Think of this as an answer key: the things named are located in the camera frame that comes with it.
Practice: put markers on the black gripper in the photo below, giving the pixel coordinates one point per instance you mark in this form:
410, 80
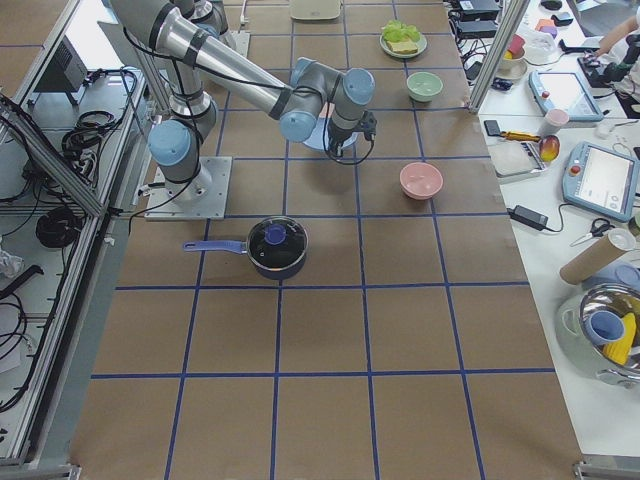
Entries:
339, 136

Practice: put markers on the blue plate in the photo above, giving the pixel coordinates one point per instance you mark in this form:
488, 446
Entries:
318, 140

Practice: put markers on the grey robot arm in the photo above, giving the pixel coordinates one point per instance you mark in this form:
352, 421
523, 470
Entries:
164, 32
207, 14

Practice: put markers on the pink bowl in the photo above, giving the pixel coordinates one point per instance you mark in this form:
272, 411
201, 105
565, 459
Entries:
420, 181

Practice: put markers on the green bowl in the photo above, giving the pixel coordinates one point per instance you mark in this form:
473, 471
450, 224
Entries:
424, 86

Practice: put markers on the bread slice on plate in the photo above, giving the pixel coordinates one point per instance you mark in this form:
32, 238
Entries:
405, 47

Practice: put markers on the green lettuce leaf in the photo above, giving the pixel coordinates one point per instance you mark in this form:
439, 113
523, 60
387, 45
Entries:
397, 31

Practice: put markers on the green plate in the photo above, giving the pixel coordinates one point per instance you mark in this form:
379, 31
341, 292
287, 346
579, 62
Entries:
422, 46

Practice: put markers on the dark blue pot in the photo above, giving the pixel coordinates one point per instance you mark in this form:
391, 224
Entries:
276, 246

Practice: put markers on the cream toaster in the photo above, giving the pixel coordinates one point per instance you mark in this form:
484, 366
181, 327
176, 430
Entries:
315, 10

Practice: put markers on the bowl with toy fruit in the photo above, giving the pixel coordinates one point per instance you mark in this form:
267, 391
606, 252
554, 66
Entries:
513, 65

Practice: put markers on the black laptop power brick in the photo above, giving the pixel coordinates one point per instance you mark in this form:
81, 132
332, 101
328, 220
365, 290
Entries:
528, 217

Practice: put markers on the pink cup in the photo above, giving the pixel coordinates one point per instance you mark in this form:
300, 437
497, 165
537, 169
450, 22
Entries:
554, 120

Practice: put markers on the blue teach pendant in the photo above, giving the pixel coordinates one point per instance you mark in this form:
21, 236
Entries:
565, 91
601, 180

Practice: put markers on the scissors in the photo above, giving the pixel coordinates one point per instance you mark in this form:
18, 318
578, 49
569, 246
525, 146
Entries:
599, 226

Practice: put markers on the cardboard tube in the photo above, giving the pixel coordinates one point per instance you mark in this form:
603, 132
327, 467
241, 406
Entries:
613, 245

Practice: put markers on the steel bowl with toys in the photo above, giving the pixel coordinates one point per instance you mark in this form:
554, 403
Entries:
598, 331

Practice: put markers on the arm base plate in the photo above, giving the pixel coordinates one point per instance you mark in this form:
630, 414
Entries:
239, 41
204, 198

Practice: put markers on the aluminium frame post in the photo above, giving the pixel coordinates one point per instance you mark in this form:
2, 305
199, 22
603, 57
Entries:
512, 16

